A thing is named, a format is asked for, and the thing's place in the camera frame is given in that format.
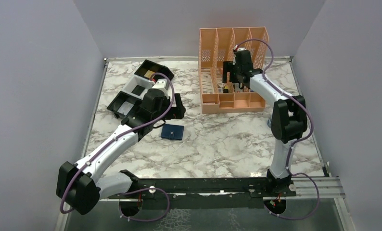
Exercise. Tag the navy blue card holder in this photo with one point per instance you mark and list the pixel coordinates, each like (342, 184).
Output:
(172, 132)

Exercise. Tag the black white three-compartment tray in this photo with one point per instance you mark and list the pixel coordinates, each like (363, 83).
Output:
(130, 96)

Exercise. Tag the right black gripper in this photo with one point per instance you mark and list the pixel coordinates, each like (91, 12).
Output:
(228, 71)

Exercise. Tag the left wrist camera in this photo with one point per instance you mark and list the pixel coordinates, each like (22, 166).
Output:
(162, 85)

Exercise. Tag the black credit card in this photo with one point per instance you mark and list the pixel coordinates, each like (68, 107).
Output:
(138, 90)

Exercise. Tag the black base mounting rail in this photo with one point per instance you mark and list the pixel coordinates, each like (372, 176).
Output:
(260, 186)

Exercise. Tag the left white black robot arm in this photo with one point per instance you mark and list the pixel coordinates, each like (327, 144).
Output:
(80, 185)

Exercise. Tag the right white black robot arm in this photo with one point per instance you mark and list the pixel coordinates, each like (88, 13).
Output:
(288, 120)

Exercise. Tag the gold credit card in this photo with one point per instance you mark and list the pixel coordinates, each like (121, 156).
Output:
(148, 74)

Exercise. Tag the orange plastic file organizer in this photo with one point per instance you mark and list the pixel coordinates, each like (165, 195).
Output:
(225, 54)

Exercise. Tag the silver credit card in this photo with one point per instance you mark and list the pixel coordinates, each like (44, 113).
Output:
(125, 108)

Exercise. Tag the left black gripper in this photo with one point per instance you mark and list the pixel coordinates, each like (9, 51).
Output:
(178, 106)

